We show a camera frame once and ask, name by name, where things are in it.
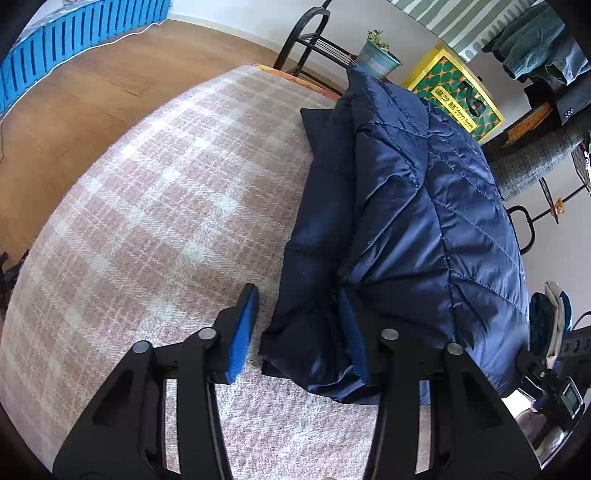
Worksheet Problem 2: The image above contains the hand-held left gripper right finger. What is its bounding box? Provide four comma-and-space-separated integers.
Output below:
339, 288, 541, 480

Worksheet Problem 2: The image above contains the orange brown hanging cloth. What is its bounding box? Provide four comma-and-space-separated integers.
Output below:
503, 104, 552, 148

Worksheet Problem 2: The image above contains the navy puffer jacket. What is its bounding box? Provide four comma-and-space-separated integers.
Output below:
259, 62, 531, 404

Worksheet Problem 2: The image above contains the blue denim jacket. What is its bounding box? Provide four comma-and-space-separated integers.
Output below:
545, 37, 591, 88

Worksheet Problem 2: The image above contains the pale pink cloth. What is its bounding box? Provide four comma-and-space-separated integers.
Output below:
503, 392, 578, 462

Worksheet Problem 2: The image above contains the black blazer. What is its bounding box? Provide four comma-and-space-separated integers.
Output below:
524, 74, 591, 125

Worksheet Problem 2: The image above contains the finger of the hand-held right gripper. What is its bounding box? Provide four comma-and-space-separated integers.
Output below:
515, 348, 548, 381

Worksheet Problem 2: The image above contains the small potted plant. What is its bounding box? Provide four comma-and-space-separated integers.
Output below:
356, 30, 402, 80

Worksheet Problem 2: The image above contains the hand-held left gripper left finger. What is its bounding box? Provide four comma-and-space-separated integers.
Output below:
52, 283, 260, 480

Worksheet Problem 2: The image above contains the blue white garment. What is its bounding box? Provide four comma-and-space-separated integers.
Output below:
529, 281, 575, 365

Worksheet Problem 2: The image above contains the pink plaid blanket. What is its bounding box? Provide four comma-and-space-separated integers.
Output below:
0, 64, 522, 480

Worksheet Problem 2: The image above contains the grey plaid coat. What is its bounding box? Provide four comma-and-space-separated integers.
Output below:
489, 122, 591, 201

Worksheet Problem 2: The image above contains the grey striped hanging towel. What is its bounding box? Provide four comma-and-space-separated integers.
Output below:
388, 0, 548, 61

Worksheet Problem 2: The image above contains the yellow green patterned box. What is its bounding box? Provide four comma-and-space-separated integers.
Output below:
401, 44, 504, 145

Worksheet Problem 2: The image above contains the blue slatted bed base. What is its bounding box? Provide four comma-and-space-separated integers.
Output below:
0, 0, 172, 114

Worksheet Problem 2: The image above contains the black metal clothes rack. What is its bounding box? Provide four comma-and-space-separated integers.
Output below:
272, 0, 591, 254

